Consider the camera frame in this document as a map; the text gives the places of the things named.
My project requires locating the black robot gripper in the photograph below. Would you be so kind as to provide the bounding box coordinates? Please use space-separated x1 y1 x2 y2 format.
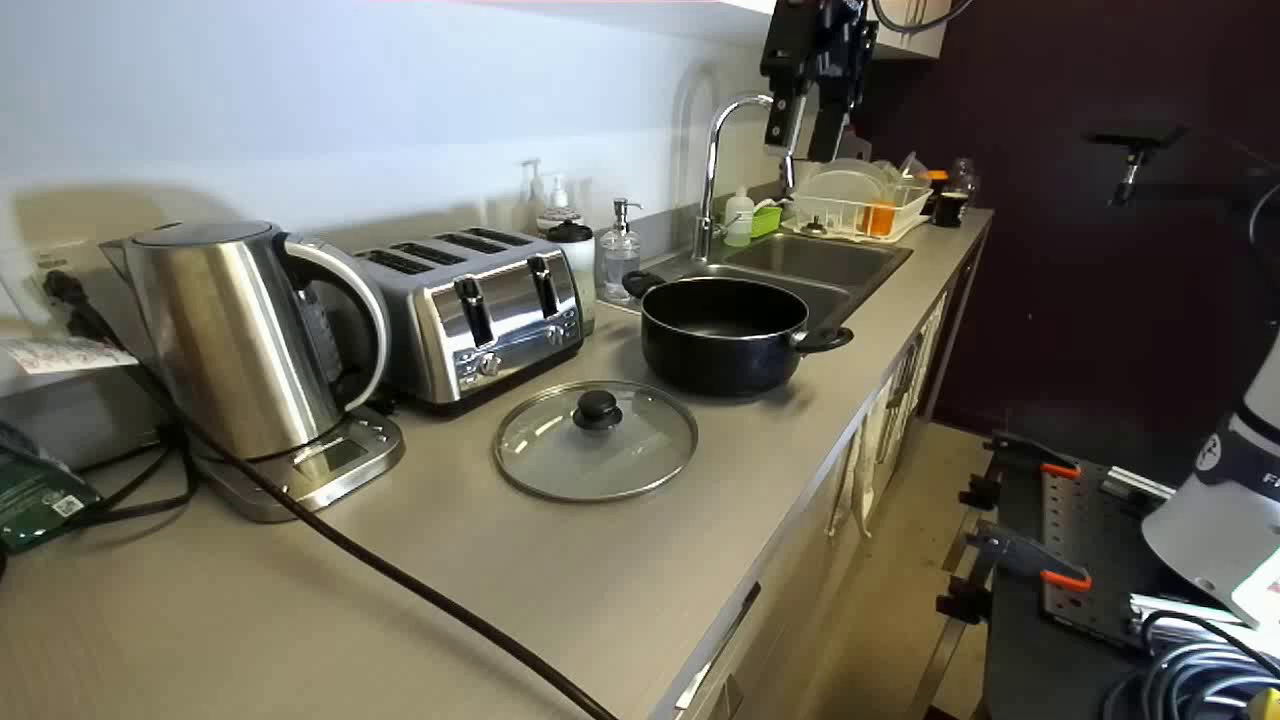
758 0 882 162

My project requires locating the round glass lid black knob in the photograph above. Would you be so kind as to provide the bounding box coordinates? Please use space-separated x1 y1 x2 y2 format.
490 375 705 509

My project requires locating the black cooking pot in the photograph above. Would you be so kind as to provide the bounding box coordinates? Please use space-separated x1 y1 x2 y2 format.
620 269 855 399

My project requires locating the white jar black lid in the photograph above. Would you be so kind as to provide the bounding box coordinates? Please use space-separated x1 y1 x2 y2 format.
543 217 599 294

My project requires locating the white dish rack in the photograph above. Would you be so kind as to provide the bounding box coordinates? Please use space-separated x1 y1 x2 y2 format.
784 158 936 249

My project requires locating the green sponge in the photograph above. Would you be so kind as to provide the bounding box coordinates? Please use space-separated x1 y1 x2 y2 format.
750 194 790 242

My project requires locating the chrome sink faucet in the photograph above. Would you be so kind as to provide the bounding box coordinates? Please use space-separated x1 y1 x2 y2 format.
691 88 804 265

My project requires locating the stainless steel double sink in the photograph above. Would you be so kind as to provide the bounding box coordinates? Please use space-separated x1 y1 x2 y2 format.
649 222 922 338

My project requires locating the clear soap pump dispenser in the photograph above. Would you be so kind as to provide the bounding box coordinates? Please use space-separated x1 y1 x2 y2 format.
591 194 649 306

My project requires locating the clear glass bottle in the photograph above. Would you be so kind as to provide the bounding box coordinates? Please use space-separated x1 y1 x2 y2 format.
511 150 552 231

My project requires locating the stainless steel four-slot toaster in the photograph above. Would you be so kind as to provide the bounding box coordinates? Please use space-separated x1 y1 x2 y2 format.
350 222 591 412

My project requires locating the black clamp orange tip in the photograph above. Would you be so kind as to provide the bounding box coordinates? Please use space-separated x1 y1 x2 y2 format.
934 524 1102 633
956 455 1087 518

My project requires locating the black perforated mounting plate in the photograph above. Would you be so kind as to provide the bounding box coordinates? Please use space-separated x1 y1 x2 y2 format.
1027 455 1168 650

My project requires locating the steel kettle base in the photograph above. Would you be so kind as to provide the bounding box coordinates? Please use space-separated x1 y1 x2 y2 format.
198 404 408 524

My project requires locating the stainless steel electric kettle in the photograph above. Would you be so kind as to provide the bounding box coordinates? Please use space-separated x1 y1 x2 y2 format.
102 217 395 465

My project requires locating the black plug adapter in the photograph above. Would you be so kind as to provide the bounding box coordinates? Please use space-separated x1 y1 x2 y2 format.
35 265 127 352

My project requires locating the white box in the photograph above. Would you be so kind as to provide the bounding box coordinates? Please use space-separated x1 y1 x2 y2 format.
0 322 172 472

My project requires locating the green circuit board package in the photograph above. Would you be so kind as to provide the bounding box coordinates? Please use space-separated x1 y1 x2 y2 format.
0 455 108 561

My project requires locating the metal drawer handle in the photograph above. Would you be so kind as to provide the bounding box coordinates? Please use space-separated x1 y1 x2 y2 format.
848 407 889 538
820 441 859 547

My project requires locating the black power cord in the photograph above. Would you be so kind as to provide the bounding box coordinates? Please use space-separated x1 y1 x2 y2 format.
44 269 620 720

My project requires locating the grey cable bundle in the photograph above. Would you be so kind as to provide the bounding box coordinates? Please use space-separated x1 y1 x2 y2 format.
1102 637 1280 720

